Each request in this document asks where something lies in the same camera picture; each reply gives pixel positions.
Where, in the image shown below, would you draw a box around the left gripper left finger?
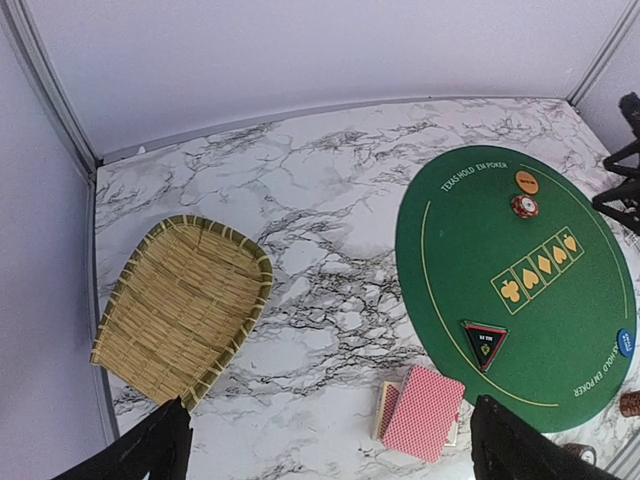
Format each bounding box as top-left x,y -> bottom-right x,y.
58,397 -> 193,480

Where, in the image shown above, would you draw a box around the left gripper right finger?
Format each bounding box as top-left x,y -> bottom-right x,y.
470,395 -> 616,480

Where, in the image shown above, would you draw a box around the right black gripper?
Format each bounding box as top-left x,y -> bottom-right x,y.
592,92 -> 639,235

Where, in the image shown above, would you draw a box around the orange big blind button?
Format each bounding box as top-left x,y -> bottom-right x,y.
515,170 -> 539,195

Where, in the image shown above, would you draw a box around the red chips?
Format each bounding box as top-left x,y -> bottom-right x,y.
510,195 -> 539,218

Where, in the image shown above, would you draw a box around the triangular all-in dealer button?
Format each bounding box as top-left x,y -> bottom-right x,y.
461,320 -> 509,373

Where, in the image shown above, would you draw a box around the blue small blind button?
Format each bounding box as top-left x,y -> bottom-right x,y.
616,328 -> 636,359

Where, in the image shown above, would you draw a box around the black poker chip stack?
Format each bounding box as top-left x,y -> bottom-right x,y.
561,443 -> 597,478

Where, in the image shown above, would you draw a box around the red poker chip stack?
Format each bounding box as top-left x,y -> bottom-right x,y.
619,391 -> 640,418

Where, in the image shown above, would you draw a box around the red playing card deck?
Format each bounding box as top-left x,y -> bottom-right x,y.
373,366 -> 465,464

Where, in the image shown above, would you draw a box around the round green poker mat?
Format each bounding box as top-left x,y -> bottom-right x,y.
395,146 -> 639,433

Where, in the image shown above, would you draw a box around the woven bamboo tray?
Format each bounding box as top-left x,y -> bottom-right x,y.
90,214 -> 274,411

